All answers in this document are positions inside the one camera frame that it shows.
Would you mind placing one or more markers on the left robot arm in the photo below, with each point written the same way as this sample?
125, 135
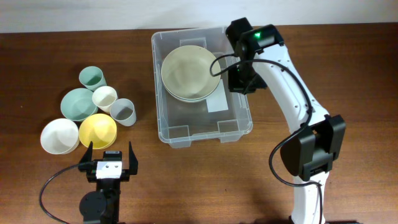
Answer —
102, 204

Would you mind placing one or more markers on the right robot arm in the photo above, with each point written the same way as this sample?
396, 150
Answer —
315, 139

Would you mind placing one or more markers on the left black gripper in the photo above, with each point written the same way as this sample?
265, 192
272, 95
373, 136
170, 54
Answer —
133, 166

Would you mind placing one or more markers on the green plastic cup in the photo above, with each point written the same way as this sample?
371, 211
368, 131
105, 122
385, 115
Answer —
92, 78

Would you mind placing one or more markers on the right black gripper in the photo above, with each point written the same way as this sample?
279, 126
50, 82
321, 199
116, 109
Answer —
234, 85

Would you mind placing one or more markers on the white bowl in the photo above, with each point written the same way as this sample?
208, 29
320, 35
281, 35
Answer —
60, 136

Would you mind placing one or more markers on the grey plastic cup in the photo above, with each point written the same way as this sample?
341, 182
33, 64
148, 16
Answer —
123, 111

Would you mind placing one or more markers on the green bowl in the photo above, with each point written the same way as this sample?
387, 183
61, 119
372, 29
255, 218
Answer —
77, 104

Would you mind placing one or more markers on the cream plastic cup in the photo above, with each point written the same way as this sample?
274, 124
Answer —
104, 97

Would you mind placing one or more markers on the clear plastic storage bin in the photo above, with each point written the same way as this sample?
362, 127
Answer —
181, 123

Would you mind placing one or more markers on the cream white plate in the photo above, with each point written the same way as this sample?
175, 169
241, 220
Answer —
186, 72

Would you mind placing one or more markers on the yellow bowl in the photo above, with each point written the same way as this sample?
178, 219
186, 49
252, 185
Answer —
100, 129

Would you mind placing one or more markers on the white label in bin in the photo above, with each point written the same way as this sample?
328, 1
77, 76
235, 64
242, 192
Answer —
217, 100

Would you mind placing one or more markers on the beige plate in bin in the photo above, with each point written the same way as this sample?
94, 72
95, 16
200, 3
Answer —
193, 100

